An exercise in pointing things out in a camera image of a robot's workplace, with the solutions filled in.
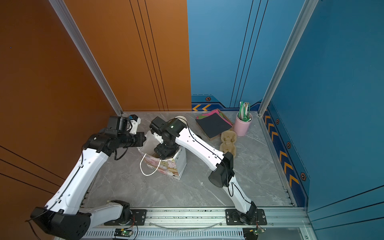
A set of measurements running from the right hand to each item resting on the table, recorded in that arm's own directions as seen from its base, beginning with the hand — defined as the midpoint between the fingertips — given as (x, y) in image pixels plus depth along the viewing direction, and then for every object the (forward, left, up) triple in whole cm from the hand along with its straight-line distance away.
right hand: (165, 151), depth 77 cm
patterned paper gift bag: (-8, -4, -3) cm, 9 cm away
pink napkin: (+43, -29, -15) cm, 54 cm away
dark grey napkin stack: (+30, -28, -15) cm, 44 cm away
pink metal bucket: (+26, -46, -13) cm, 54 cm away
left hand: (+5, +9, +6) cm, 12 cm away
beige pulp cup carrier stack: (+20, -37, -17) cm, 46 cm away
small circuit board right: (-33, -42, -21) cm, 57 cm away
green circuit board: (-32, +18, -20) cm, 42 cm away
